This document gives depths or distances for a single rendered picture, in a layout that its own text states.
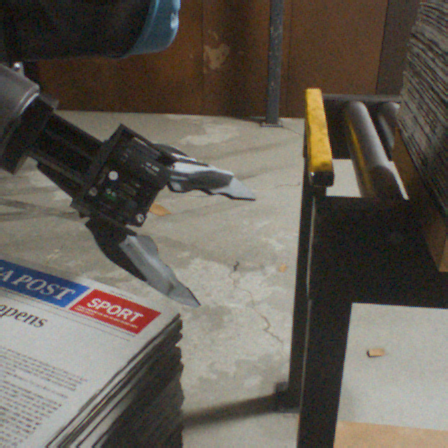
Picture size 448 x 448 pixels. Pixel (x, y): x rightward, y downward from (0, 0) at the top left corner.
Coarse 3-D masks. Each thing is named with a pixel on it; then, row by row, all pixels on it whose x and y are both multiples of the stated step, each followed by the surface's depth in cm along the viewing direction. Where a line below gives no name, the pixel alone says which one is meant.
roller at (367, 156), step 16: (352, 112) 97; (368, 112) 100; (352, 128) 90; (368, 128) 88; (352, 144) 85; (368, 144) 81; (352, 160) 82; (368, 160) 76; (384, 160) 76; (368, 176) 71; (384, 176) 70; (368, 192) 68; (384, 192) 66; (400, 192) 67
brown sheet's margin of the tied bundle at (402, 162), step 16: (400, 128) 71; (400, 144) 68; (400, 160) 67; (400, 176) 67; (416, 176) 58; (416, 192) 58; (416, 208) 58; (432, 208) 51; (432, 224) 51; (432, 240) 51; (432, 256) 51
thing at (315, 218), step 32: (320, 224) 61; (352, 224) 61; (384, 224) 60; (416, 224) 60; (320, 256) 63; (352, 256) 63; (384, 256) 62; (416, 256) 62; (320, 288) 65; (352, 288) 65; (384, 288) 64; (416, 288) 64
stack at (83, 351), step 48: (0, 288) 42; (48, 288) 42; (96, 288) 42; (0, 336) 37; (48, 336) 37; (96, 336) 37; (144, 336) 37; (0, 384) 33; (48, 384) 33; (96, 384) 33; (144, 384) 37; (0, 432) 30; (48, 432) 30; (96, 432) 34; (144, 432) 40
